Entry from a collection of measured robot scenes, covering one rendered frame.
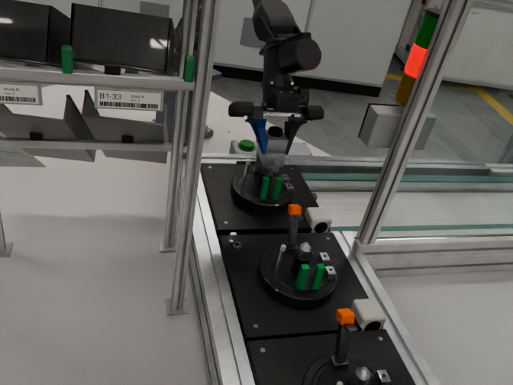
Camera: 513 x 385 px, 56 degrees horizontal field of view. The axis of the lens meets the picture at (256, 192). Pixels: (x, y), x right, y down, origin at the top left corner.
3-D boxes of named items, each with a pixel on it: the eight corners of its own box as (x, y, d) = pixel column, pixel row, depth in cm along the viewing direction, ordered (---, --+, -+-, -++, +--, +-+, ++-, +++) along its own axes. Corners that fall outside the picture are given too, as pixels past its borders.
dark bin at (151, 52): (104, 72, 92) (108, 32, 90) (174, 82, 94) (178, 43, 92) (67, 60, 64) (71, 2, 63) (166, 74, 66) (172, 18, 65)
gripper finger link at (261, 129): (244, 119, 99) (252, 118, 93) (261, 120, 100) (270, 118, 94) (243, 153, 99) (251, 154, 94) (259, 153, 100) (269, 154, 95)
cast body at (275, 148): (256, 150, 103) (261, 121, 99) (275, 150, 104) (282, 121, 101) (266, 172, 97) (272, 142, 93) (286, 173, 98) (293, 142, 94)
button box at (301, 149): (227, 159, 129) (230, 139, 126) (301, 160, 135) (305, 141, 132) (232, 173, 124) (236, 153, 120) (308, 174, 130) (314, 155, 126)
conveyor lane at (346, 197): (195, 201, 118) (199, 166, 113) (479, 199, 142) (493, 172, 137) (214, 286, 96) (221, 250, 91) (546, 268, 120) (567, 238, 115)
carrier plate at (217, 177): (199, 169, 113) (200, 162, 112) (295, 171, 120) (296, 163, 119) (216, 237, 95) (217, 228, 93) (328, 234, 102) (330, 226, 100)
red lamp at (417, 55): (398, 67, 85) (408, 40, 82) (423, 69, 86) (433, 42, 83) (412, 79, 81) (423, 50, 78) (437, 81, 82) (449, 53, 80)
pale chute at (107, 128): (104, 156, 104) (108, 137, 105) (166, 163, 106) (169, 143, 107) (80, 115, 77) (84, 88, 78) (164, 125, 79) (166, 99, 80)
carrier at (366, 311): (217, 242, 94) (226, 190, 86) (330, 239, 100) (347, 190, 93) (243, 347, 75) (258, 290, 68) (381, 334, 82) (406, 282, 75)
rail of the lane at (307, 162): (172, 186, 122) (175, 149, 115) (466, 188, 147) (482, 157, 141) (175, 199, 117) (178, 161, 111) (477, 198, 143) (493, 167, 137)
